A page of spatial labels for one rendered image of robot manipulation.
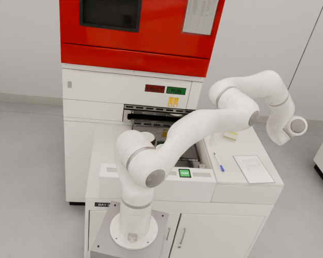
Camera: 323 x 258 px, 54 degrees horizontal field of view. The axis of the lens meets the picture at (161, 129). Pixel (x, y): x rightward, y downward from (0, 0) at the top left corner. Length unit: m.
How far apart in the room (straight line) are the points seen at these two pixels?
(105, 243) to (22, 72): 2.68
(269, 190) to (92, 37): 1.19
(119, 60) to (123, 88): 0.20
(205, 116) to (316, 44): 2.94
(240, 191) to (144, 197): 0.65
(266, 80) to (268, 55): 2.54
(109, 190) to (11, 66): 2.41
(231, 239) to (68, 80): 1.29
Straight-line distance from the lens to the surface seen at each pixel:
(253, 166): 1.71
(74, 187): 2.43
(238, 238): 1.93
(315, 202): 3.30
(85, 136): 2.11
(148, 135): 1.84
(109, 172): 1.49
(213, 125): 1.09
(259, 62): 3.72
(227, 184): 1.59
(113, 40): 1.74
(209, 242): 1.91
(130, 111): 1.97
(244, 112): 1.08
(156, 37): 1.73
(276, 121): 1.42
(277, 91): 1.24
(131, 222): 1.21
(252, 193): 1.67
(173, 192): 1.56
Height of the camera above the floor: 1.98
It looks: 34 degrees down
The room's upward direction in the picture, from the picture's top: 10 degrees clockwise
